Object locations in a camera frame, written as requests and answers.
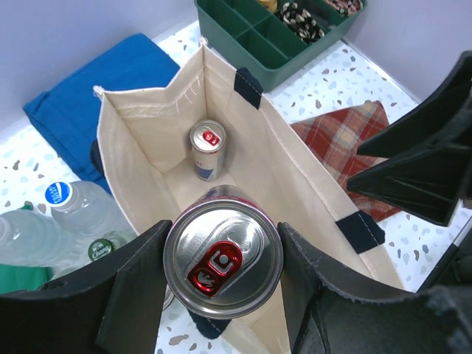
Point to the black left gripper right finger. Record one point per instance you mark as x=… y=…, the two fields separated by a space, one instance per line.
x=331 y=308

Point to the black can silver tab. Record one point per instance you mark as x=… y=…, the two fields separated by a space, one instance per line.
x=168 y=297

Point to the green cap soda bottle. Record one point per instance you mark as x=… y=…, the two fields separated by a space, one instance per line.
x=108 y=243

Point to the folded blue cloth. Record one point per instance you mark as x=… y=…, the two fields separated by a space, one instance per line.
x=67 y=115

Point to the red tab can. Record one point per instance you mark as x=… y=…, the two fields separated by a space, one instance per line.
x=223 y=256
x=208 y=143

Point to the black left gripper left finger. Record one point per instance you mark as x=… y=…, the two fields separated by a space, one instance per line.
x=113 y=305

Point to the green compartment tray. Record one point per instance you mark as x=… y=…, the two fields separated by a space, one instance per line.
x=273 y=46

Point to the Pocari Sweat bottle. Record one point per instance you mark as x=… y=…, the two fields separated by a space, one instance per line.
x=85 y=208
x=33 y=240

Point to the green Guess t-shirt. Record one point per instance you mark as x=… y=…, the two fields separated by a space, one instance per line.
x=18 y=278

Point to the red plaid cloth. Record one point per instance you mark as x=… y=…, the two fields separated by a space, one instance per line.
x=334 y=138

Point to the beige canvas tote bag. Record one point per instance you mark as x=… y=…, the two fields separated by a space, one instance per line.
x=144 y=143

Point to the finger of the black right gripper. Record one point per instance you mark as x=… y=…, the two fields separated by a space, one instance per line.
x=427 y=118
x=426 y=183

